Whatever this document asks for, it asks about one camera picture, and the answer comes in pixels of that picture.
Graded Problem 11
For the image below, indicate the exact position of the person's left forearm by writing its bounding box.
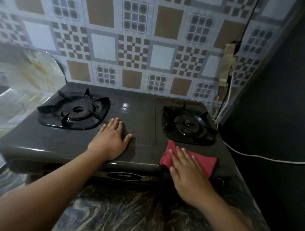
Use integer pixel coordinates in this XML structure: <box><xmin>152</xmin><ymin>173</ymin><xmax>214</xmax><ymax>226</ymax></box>
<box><xmin>0</xmin><ymin>149</ymin><xmax>105</xmax><ymax>231</ymax></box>

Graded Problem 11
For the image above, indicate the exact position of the large black burner grate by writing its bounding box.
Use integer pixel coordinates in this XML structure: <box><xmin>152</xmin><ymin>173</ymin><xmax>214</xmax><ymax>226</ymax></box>
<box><xmin>37</xmin><ymin>88</ymin><xmax>111</xmax><ymax>130</ymax></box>

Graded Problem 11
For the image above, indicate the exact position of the black two-burner gas stove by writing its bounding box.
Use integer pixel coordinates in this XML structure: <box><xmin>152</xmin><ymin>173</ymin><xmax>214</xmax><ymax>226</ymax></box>
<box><xmin>0</xmin><ymin>82</ymin><xmax>239</xmax><ymax>189</ymax></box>

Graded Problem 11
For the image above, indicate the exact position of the person's right forearm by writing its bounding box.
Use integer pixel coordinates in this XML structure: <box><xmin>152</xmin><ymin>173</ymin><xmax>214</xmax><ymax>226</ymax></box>
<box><xmin>194</xmin><ymin>190</ymin><xmax>253</xmax><ymax>231</ymax></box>

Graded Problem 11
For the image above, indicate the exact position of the small black burner grate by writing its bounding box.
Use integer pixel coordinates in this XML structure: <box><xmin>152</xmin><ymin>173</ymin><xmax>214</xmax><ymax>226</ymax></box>
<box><xmin>162</xmin><ymin>103</ymin><xmax>218</xmax><ymax>146</ymax></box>

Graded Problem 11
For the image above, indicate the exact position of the person's left hand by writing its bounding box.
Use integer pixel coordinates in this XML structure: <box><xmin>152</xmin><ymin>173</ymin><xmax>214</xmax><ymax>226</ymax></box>
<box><xmin>87</xmin><ymin>117</ymin><xmax>133</xmax><ymax>162</ymax></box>

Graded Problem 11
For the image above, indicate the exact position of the person's right hand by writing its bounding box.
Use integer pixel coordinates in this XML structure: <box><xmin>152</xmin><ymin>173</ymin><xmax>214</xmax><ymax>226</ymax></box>
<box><xmin>168</xmin><ymin>146</ymin><xmax>215</xmax><ymax>208</ymax></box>

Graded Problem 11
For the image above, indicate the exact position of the clear plastic splash guard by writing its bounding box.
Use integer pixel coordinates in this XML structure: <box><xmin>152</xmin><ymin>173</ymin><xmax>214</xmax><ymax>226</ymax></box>
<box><xmin>0</xmin><ymin>44</ymin><xmax>67</xmax><ymax>139</ymax></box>

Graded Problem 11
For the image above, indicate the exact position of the white power cable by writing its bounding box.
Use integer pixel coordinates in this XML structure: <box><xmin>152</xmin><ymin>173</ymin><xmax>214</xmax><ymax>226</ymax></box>
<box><xmin>214</xmin><ymin>68</ymin><xmax>305</xmax><ymax>165</ymax></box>

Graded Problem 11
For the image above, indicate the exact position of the red cleaning cloth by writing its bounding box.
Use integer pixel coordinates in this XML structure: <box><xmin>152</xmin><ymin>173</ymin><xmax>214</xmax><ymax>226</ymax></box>
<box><xmin>159</xmin><ymin>140</ymin><xmax>218</xmax><ymax>179</ymax></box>

